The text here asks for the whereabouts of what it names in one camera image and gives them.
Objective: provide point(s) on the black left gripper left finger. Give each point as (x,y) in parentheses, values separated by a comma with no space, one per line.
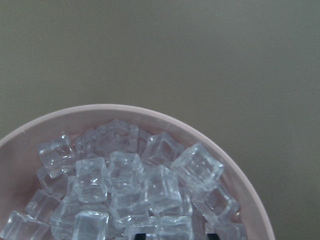
(140,236)

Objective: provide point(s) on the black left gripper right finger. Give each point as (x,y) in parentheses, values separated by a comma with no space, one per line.
(212,236)

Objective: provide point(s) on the clear ice cubes pile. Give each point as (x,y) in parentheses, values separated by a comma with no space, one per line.
(118,180)

